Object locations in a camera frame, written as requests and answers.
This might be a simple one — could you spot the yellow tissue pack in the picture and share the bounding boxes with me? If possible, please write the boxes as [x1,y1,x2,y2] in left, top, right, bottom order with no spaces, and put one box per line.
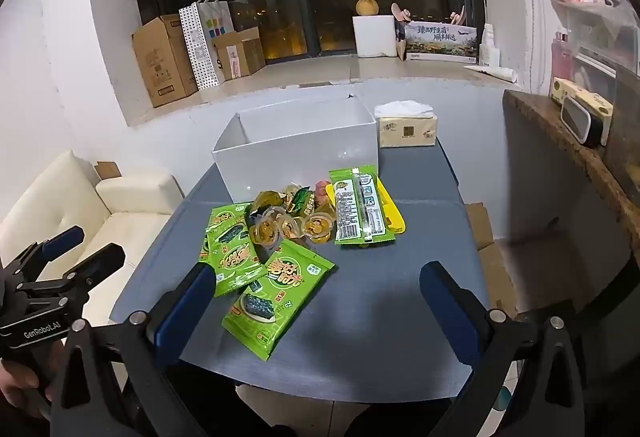
[374,100,438,148]

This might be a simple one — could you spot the white foam box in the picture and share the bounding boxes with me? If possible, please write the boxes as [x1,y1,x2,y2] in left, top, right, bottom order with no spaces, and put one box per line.
[352,14,398,59]

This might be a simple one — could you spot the white dotted paper bag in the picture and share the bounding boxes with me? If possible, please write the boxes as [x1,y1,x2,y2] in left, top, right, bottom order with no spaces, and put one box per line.
[179,0,236,91]

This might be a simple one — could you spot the cream sofa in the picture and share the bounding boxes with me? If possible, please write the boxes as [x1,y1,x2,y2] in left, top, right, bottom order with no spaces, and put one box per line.
[0,150,186,328]

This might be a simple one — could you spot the clear plastic organizer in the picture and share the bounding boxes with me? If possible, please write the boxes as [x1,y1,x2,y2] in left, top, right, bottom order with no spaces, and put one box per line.
[547,0,640,118]

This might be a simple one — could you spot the wooden shelf board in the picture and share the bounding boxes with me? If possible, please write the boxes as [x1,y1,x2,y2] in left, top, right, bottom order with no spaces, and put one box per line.
[502,88,640,258]

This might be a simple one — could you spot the yellow snack packet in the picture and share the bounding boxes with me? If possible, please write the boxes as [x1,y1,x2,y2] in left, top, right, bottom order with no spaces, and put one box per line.
[325,177,407,235]

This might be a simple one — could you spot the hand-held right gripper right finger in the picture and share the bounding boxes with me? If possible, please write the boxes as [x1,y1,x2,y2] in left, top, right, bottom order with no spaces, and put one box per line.
[419,261,588,437]

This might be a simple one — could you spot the pale yellow box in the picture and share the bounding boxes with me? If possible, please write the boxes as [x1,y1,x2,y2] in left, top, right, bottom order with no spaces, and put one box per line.
[549,77,613,118]

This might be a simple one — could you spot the landscape print box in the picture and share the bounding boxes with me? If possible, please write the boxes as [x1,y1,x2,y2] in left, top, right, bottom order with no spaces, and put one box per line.
[402,20,478,63]

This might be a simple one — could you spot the white bottle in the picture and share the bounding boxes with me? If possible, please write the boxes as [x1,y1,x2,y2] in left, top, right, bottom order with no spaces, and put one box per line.
[479,23,501,68]

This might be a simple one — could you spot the person's left hand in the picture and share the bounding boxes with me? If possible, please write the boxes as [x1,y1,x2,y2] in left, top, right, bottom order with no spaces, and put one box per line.
[0,358,51,418]

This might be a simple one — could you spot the pink bottle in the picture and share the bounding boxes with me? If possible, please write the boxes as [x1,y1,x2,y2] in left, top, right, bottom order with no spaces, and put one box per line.
[551,31,573,83]

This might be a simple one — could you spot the white device with dark screen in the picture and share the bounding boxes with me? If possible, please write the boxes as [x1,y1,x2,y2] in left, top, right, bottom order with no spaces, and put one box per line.
[560,94,612,148]

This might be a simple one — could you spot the yellow jelly cup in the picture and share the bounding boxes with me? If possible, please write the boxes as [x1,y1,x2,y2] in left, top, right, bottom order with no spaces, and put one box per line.
[248,219,282,252]
[252,190,284,221]
[277,214,306,243]
[302,213,335,246]

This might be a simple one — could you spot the large cardboard box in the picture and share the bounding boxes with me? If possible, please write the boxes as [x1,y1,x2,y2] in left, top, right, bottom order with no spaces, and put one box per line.
[131,14,199,109]

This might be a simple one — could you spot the long green snack packet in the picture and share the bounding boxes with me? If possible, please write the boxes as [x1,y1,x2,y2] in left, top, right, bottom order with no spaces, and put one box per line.
[328,164,396,245]

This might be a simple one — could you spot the white foam board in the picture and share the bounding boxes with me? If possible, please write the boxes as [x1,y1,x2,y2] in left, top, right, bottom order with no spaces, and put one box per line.
[211,92,379,204]

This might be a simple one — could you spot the rolled white paper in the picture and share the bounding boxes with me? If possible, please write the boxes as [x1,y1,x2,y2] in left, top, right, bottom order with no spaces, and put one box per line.
[462,64,518,83]

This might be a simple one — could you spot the green seaweed snack packet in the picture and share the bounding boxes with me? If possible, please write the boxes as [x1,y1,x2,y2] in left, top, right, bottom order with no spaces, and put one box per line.
[205,203,251,253]
[221,239,336,362]
[214,241,273,298]

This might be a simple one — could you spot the small open cardboard box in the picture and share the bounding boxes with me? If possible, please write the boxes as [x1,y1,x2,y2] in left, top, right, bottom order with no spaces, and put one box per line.
[214,27,267,82]

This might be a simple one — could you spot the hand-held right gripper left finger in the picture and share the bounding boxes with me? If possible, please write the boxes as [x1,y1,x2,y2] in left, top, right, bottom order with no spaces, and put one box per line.
[50,261,218,437]

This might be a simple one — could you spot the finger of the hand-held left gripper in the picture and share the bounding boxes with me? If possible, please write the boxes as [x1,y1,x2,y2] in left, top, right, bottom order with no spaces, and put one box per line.
[60,243,126,300]
[15,225,85,278]

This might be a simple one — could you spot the flat cardboard sheet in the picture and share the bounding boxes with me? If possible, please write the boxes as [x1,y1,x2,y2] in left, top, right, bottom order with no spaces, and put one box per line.
[465,202,518,318]

